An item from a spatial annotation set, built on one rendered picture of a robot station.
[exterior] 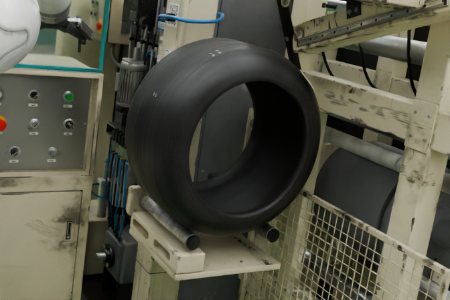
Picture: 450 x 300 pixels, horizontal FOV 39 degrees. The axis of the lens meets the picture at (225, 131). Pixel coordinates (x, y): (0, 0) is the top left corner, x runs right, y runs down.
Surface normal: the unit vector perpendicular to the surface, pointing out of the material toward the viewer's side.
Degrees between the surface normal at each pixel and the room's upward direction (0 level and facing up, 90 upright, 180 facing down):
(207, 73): 55
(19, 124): 90
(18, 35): 84
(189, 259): 90
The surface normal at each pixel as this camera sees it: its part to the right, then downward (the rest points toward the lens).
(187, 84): -0.10, -0.28
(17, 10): 0.84, -0.48
